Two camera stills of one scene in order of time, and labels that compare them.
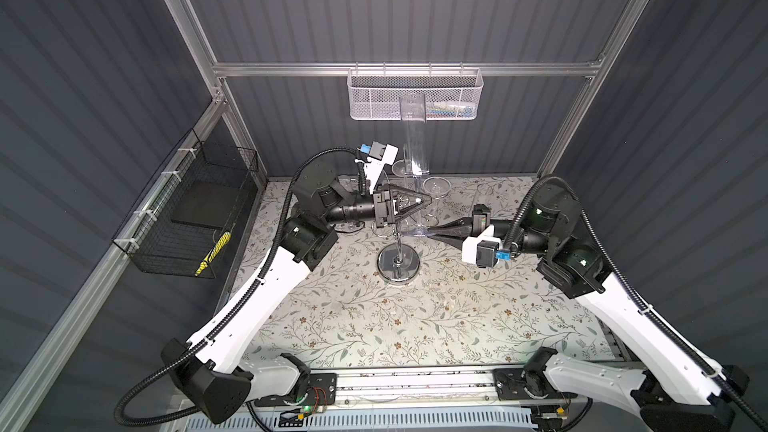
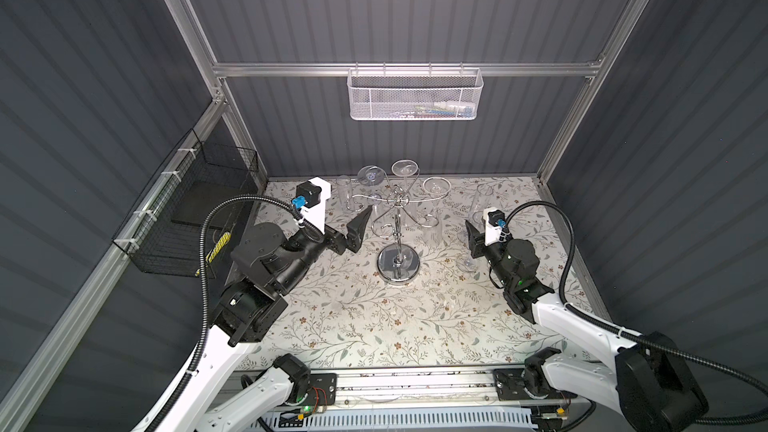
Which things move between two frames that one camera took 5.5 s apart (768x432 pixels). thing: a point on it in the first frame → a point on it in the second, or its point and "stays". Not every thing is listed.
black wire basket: [183, 225] stays
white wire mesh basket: [450, 93] stays
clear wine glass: [437, 186] stays
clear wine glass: [482, 188] stays
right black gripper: [455, 231] → [475, 241]
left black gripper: [384, 205] → [351, 240]
